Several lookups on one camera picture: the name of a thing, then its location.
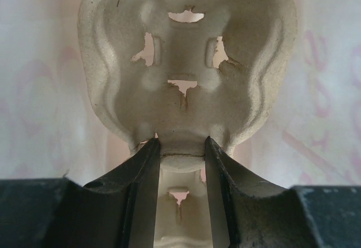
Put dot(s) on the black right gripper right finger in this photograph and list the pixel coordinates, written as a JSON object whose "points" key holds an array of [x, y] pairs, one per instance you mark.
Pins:
{"points": [[249, 211]]}

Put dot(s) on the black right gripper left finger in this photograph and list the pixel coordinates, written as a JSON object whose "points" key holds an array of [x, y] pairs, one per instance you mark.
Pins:
{"points": [[117, 209]]}

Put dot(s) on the pink white paper bag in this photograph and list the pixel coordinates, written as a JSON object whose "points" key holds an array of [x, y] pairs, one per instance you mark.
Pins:
{"points": [[48, 128]]}

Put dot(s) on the brown pulp cup carrier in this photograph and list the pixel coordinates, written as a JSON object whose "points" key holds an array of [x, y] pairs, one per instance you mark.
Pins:
{"points": [[183, 71]]}

